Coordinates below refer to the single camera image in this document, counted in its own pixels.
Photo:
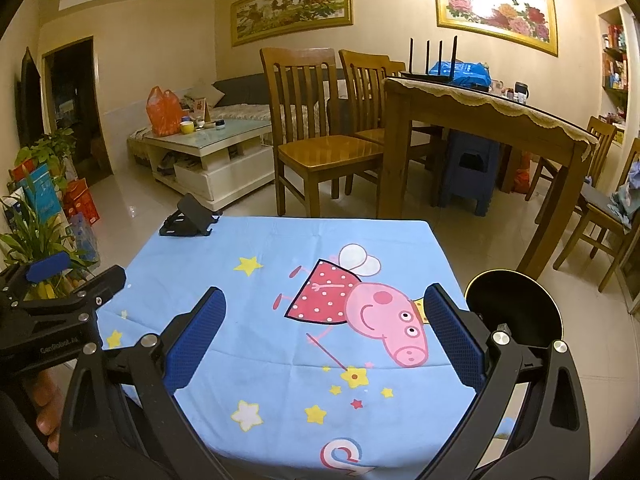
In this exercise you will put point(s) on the white coffee table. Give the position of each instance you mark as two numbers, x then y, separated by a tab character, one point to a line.
225	180

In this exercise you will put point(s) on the black travel mug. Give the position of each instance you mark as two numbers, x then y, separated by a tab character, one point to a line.
522	92

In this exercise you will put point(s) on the blue plastic stool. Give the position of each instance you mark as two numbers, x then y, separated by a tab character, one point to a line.
450	185

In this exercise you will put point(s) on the grey seat cushion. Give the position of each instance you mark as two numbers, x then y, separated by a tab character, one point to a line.
600	195

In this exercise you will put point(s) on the wooden slat-back chair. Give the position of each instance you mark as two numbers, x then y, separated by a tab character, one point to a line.
397	67
365	57
602	130
325	152

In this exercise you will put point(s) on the red gift box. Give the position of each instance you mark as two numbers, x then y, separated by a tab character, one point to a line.
80	202

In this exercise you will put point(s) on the beige pillow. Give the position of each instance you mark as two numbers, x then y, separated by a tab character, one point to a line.
210	94

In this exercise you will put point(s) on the green potted plant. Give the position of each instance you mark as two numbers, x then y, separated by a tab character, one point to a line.
47	150

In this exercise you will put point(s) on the wall mounted television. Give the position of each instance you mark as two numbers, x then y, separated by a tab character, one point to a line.
30	97

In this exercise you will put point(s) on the blue gift box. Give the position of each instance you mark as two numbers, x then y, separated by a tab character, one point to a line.
42	192

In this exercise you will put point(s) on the wall shelf with items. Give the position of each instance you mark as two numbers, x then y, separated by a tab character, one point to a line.
615	70

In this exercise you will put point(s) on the green bamboo plant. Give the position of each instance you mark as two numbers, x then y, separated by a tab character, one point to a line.
30	232

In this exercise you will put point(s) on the framed flower painting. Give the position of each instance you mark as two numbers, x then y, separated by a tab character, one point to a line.
495	10

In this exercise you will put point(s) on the wooden chair with cushion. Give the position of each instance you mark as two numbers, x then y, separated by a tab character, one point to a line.
597	217

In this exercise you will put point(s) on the black wifi router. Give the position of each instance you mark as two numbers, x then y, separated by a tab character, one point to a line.
425	76

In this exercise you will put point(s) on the small cardboard box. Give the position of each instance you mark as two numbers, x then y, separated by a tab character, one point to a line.
201	109

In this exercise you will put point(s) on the dark grey sofa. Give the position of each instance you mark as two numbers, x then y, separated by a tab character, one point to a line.
240	90

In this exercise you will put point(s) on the red bag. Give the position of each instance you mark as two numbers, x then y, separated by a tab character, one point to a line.
522	175

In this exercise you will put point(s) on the framed landscape painting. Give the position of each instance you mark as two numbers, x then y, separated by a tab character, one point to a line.
292	7

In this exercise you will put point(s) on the person's left hand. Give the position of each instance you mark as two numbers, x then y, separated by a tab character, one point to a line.
45	400

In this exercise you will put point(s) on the light blue clothes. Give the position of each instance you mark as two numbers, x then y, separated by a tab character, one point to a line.
625	195

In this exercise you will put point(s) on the blue cartoon printed tablecloth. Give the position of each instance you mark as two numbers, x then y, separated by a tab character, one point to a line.
280	240

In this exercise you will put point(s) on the blue plastic bag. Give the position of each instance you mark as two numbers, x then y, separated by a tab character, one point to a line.
460	72

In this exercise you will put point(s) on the cream lace table cover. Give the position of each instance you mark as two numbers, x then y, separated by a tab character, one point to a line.
525	110

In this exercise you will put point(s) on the yellow cup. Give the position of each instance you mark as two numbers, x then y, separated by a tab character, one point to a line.
187	127

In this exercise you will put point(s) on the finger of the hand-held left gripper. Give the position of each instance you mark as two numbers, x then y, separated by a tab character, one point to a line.
90	285
47	266

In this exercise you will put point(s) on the black phone stand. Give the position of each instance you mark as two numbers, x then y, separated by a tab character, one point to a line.
192	210

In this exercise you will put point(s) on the pack of water bottles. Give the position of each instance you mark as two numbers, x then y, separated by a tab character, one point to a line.
85	240

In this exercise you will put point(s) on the black gold-rimmed trash bin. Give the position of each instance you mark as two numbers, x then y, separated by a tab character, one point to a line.
515	305

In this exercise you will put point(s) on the white mug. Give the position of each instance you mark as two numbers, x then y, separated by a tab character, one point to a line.
498	87

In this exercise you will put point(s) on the orange plastic bag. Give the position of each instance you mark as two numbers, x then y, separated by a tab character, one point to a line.
162	112

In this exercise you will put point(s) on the wooden dining table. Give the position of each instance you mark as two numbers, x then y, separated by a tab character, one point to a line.
450	110

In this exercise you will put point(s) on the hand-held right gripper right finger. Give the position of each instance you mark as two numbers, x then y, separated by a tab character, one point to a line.
455	340

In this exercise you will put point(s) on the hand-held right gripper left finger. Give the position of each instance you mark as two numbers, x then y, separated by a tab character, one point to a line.
192	342

